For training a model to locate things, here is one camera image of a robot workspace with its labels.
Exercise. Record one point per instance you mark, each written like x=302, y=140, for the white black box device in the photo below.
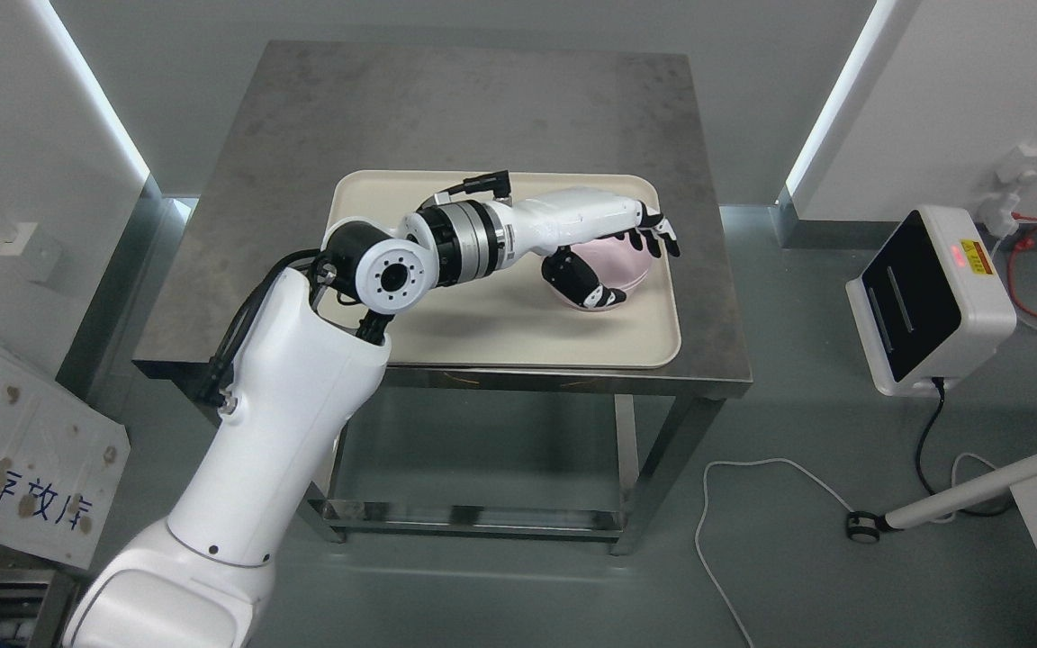
x=930, y=305

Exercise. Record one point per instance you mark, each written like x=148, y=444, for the steel table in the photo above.
x=317, y=111

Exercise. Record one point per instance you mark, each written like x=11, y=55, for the white wall socket plug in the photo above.
x=1016, y=172

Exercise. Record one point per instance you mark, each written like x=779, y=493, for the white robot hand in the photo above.
x=543, y=223

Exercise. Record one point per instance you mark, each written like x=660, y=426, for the white wheeled stand leg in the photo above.
x=865, y=527

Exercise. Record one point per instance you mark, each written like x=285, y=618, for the beige plastic tray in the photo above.
x=514, y=319

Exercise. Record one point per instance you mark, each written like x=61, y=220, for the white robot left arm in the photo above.
x=307, y=348

